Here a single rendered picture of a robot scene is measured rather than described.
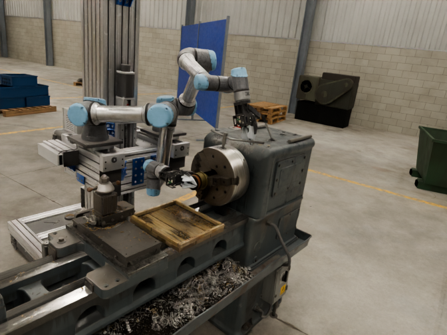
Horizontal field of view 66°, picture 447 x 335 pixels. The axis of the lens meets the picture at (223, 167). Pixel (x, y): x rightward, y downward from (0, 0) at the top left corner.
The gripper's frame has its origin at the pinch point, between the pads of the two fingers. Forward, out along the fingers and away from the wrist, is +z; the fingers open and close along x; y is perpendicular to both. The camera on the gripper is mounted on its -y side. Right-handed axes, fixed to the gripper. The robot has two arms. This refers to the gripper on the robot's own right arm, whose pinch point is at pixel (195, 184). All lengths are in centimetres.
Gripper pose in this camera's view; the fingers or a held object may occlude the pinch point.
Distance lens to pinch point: 166.9
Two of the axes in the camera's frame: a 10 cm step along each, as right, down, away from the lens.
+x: 1.0, -9.4, -3.1
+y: -6.6, 1.7, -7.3
